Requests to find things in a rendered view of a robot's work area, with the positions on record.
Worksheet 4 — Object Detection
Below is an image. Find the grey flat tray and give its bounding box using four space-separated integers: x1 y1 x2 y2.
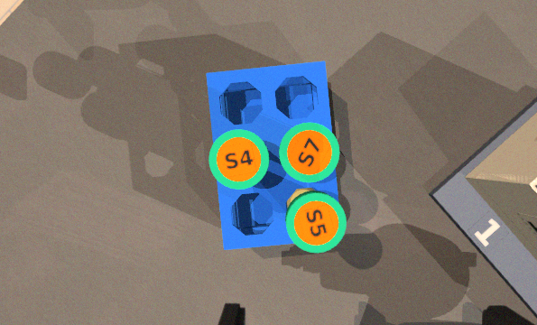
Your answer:
429 103 537 318

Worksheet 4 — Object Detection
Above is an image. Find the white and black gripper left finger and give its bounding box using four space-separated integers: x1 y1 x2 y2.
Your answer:
218 303 245 325

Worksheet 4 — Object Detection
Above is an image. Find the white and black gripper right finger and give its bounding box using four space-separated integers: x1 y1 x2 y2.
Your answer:
482 305 535 325

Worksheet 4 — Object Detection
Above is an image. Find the sample tube s5 with green cap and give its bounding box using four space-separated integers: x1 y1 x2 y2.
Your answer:
285 188 347 253

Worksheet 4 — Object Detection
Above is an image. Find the blue tube rack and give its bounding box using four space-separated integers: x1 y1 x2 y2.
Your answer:
207 61 338 248

